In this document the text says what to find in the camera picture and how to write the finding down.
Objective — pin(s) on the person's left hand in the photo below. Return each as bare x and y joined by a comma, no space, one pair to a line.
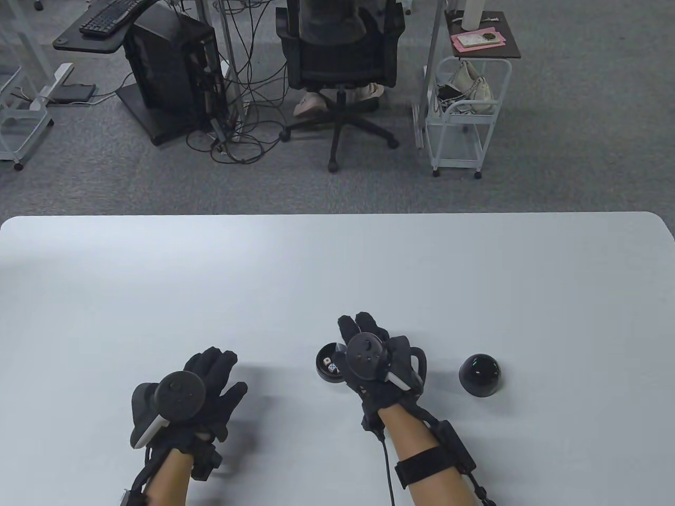
216,366

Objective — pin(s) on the person's right hand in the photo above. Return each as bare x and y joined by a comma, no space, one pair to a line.
369,322

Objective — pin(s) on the black dice shaker base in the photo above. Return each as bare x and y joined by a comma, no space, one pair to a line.
320,363

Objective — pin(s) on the black dice shaker dome cover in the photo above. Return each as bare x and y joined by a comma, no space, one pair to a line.
479,375

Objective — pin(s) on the black left forearm sensor pack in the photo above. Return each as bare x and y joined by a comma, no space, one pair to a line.
133,498

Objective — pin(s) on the person's right forearm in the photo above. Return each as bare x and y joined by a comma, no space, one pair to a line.
406,429

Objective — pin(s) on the person's left forearm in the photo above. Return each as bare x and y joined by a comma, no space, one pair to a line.
169,482

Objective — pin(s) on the black right forearm sensor pack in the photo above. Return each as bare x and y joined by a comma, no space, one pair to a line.
456,448

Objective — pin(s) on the black right hand controller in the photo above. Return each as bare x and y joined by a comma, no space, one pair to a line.
367,357

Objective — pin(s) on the black hand controller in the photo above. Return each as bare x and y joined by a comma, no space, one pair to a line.
367,357
180,396

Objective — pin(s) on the black left hand controller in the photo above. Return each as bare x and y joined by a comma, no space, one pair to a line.
180,396

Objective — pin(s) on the white rolling cart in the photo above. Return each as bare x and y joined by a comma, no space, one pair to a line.
456,165

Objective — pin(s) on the black computer stand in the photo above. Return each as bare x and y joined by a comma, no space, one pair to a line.
158,132

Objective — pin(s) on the black pouch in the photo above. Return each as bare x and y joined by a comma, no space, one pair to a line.
450,93

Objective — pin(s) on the black office chair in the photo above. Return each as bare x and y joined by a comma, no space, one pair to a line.
337,68

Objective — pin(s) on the beige bag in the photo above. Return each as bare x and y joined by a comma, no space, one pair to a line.
474,87

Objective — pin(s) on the white cart with clear panels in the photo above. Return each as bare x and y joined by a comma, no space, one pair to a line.
20,150

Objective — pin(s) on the beige notebook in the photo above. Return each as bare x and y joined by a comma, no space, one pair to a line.
474,40

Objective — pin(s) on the brown side table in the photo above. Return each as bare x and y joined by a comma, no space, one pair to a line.
503,50

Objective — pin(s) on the black computer tower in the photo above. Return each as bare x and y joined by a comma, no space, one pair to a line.
169,63

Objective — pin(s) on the black box on floor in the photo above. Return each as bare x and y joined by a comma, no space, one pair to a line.
74,94

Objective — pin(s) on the white paper roll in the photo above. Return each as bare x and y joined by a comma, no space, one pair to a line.
473,15

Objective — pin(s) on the white desk foot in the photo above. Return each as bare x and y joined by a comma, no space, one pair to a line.
52,84

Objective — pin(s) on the black keyboard tray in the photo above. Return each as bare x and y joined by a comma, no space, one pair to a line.
89,45

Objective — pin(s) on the black keyboard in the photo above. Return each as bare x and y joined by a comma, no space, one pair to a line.
108,16

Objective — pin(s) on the metal frame post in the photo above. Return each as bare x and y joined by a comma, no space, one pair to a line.
432,52
232,68

